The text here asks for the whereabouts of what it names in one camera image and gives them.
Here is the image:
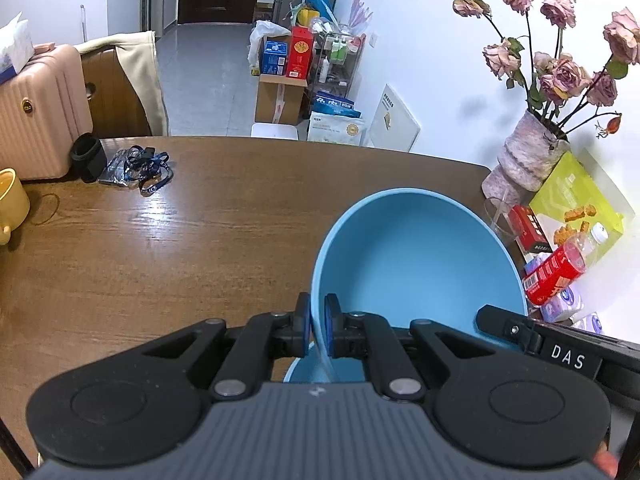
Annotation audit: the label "blue bowl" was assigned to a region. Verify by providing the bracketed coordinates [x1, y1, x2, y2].
[310, 188, 527, 355]
[284, 342, 366, 384]

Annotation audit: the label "person's right hand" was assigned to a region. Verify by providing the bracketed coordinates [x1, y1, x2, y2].
[593, 448, 618, 479]

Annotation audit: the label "purple tissue pack near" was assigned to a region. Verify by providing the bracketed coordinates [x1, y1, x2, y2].
[570, 312, 602, 335]

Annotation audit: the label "purple tissue pack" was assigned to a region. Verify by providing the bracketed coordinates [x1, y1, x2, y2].
[528, 284, 584, 323]
[570, 312, 602, 335]

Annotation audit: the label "purple tissue pack far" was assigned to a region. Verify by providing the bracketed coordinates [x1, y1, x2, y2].
[528, 284, 584, 323]

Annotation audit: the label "red flat box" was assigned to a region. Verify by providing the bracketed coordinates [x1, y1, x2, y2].
[506, 205, 552, 255]

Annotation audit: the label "clear drinking glass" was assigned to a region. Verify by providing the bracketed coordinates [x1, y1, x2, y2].
[484, 193, 518, 245]

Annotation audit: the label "white green bag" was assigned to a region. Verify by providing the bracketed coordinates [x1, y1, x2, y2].
[307, 112, 366, 146]

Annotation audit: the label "pink textured vase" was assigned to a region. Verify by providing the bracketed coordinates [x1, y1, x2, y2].
[480, 112, 570, 206]

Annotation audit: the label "brown cardboard box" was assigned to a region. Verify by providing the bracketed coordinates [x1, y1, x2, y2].
[255, 74, 307, 126]

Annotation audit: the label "black round pouch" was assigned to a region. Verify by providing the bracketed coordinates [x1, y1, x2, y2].
[70, 132, 107, 183]

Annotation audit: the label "dried pink flowers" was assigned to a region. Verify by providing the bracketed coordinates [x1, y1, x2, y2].
[483, 0, 639, 140]

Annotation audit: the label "yellow ceramic mug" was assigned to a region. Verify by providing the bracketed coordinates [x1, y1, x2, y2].
[0, 168, 30, 246]

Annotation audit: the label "red gift box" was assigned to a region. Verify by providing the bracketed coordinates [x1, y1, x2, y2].
[285, 26, 314, 79]

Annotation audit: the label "blue carton box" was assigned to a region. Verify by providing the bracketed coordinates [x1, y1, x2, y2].
[260, 39, 288, 76]

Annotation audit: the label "wooden chair with beige cloth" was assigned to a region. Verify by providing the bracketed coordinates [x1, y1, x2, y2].
[76, 30, 168, 139]

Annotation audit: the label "white plastic bag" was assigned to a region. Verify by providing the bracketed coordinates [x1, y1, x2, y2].
[247, 20, 291, 76]

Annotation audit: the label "pink ribbed suitcase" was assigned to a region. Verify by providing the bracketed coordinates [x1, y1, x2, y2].
[0, 44, 93, 181]

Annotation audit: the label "white blue tissue pack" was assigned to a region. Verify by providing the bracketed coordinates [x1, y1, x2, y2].
[0, 13, 35, 84]

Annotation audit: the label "blue black lanyard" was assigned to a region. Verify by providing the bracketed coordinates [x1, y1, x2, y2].
[98, 144, 176, 198]

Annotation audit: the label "wire storage rack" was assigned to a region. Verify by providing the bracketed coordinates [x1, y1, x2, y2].
[309, 32, 367, 98]

